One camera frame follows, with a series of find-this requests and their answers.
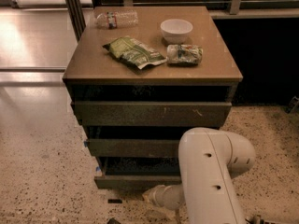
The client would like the clear plastic water bottle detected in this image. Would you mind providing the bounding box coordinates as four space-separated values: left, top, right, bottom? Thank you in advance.
95 10 138 29

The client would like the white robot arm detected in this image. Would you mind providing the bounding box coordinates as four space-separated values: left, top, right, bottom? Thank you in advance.
143 128 256 224

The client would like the dark vertical post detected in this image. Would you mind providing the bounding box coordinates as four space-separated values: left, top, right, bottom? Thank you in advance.
65 0 86 41

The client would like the green chip bag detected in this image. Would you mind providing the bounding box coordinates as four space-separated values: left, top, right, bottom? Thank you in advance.
103 36 166 70

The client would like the white ceramic bowl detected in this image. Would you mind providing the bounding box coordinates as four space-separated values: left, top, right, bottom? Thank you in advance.
160 19 193 44

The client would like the drawer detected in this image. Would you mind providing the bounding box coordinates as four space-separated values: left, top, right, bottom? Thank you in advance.
84 139 178 158
94 157 180 190
72 101 232 127

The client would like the brown wooden drawer cabinet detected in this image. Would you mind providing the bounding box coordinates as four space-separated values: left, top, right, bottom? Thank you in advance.
62 6 244 173

